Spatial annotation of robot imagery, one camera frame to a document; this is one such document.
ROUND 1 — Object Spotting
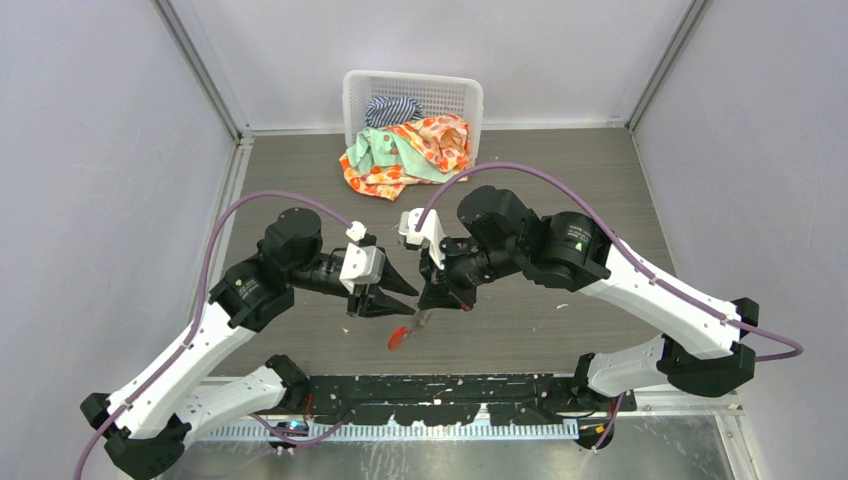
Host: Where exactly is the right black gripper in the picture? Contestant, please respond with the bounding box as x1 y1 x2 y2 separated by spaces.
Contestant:
417 232 523 311

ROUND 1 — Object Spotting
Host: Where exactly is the metal keyring holder red handle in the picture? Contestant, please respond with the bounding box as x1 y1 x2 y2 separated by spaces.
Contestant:
387 310 434 351

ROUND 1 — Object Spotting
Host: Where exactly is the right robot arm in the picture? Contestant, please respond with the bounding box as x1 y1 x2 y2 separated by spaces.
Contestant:
400 186 759 411

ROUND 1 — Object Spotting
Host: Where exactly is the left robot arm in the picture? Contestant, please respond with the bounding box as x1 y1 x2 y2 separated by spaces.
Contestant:
81 208 415 479

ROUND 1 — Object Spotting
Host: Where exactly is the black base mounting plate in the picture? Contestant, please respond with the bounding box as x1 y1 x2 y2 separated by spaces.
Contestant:
258 373 636 427

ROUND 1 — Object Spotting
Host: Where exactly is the mint green cloth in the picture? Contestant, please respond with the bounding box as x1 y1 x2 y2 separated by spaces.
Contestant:
345 128 456 185

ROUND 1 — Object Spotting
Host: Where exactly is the orange floral cloth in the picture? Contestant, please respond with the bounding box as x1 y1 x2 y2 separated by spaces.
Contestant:
339 114 473 201

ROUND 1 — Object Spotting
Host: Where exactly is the blue striped cloth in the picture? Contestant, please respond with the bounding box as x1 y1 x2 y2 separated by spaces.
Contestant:
365 96 423 129

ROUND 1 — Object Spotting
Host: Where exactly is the white plastic laundry basket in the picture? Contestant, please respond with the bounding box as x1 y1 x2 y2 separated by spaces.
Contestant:
342 70 484 159

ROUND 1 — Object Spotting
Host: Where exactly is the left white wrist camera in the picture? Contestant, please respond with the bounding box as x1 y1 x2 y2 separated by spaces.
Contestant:
339 221 386 295

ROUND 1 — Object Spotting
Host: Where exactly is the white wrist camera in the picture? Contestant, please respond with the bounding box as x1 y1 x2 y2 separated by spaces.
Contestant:
339 221 386 295
398 208 445 270

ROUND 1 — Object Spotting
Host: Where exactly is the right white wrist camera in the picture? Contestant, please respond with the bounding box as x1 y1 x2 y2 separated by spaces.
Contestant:
398 208 445 270

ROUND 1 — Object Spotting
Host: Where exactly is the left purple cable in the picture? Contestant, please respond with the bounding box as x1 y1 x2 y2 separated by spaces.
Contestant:
71 190 360 480

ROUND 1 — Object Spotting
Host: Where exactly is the purple cable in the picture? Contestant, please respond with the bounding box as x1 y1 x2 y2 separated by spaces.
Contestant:
71 190 360 480
413 162 805 452

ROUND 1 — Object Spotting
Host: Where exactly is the white slotted cable duct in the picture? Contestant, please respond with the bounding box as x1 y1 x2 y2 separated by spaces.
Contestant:
203 418 579 442

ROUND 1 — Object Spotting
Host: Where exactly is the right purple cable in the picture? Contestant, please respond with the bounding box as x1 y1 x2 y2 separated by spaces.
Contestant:
413 162 805 452

